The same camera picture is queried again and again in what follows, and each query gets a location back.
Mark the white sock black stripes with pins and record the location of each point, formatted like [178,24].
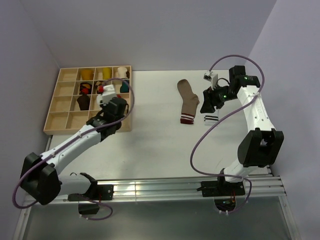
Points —
[211,119]

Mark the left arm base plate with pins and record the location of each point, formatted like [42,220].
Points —
[100,192]

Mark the aluminium rail frame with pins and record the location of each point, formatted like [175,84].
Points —
[156,170]

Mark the teal rolled sock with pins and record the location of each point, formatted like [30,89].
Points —
[125,86]

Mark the brown red argyle rolled sock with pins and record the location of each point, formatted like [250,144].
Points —
[85,88]

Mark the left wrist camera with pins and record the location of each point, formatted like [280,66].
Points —
[108,93]

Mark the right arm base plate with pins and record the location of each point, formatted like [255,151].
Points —
[221,189]

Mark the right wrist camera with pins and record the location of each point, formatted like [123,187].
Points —
[212,78]

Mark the mustard yellow rolled sock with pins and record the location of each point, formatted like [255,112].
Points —
[86,74]

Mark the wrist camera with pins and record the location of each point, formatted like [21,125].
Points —
[108,93]
[212,78]

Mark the dark brown rolled sock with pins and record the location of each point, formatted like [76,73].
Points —
[83,102]

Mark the brown tan checkered rolled sock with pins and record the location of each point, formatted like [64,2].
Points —
[99,86]

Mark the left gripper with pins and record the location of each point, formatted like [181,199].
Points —
[104,107]

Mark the wooden compartment tray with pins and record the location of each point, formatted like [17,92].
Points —
[64,115]

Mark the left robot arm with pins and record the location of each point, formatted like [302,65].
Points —
[40,173]

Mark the brown sock striped cuff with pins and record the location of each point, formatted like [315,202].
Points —
[190,102]

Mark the cream rolled sock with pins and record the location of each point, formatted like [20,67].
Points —
[123,72]

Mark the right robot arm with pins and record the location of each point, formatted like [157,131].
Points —
[261,145]

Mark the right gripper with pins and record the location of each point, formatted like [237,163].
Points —
[210,100]

